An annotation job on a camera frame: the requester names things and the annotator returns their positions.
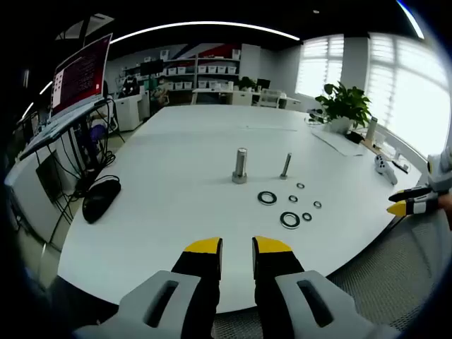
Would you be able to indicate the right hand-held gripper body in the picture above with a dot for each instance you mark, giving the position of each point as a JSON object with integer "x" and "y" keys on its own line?
{"x": 439, "y": 173}

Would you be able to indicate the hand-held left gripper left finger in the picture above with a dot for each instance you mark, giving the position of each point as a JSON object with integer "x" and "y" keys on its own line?
{"x": 192, "y": 268}

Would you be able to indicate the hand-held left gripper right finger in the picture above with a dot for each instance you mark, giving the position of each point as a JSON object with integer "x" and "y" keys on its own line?
{"x": 279, "y": 263}

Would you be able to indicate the large steel washer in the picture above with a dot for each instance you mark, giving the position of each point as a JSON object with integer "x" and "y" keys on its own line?
{"x": 282, "y": 220}
{"x": 259, "y": 198}

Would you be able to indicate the thin threaded steel stud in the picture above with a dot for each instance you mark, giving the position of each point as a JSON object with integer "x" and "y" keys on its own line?
{"x": 286, "y": 166}

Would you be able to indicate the thick threaded steel stud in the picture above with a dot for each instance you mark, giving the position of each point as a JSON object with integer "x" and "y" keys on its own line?
{"x": 241, "y": 162}

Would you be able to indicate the white handheld controller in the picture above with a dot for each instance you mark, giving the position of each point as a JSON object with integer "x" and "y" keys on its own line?
{"x": 383, "y": 166}

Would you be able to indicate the wooden board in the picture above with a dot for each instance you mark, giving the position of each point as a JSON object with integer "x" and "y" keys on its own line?
{"x": 369, "y": 143}

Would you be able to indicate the white cylindrical bottle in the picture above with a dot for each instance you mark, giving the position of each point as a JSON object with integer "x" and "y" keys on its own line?
{"x": 371, "y": 129}

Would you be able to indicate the small black object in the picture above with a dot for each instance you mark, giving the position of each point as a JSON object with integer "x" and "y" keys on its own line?
{"x": 354, "y": 137}

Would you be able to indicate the white paper sheet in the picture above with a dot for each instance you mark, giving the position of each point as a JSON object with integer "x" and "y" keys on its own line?
{"x": 335, "y": 143}

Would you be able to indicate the white window blinds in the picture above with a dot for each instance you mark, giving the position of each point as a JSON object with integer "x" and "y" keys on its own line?
{"x": 406, "y": 88}
{"x": 321, "y": 67}

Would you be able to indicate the green potted plant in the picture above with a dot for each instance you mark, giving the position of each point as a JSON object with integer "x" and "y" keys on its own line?
{"x": 344, "y": 102}

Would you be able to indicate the black computer mouse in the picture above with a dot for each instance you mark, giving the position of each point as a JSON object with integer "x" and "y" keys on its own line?
{"x": 100, "y": 201}

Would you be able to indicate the white cabinet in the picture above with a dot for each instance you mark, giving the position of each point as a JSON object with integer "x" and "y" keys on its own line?
{"x": 129, "y": 113}

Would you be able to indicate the white background desk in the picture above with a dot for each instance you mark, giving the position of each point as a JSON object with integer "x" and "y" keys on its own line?
{"x": 219, "y": 92}

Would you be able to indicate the small background plant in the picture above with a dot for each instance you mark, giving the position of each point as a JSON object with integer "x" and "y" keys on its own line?
{"x": 246, "y": 83}

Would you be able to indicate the white standing desk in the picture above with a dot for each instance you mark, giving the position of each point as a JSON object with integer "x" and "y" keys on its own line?
{"x": 21, "y": 190}

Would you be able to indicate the storage shelf with white bins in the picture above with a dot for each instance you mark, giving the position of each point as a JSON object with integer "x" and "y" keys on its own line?
{"x": 212, "y": 69}

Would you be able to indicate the black monitor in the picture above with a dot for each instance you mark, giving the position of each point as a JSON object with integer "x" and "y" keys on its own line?
{"x": 152, "y": 67}

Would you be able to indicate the open silver laptop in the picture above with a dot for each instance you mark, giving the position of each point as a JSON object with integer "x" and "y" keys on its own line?
{"x": 81, "y": 70}

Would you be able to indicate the ceiling light strip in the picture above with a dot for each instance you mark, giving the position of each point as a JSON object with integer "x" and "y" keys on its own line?
{"x": 212, "y": 24}

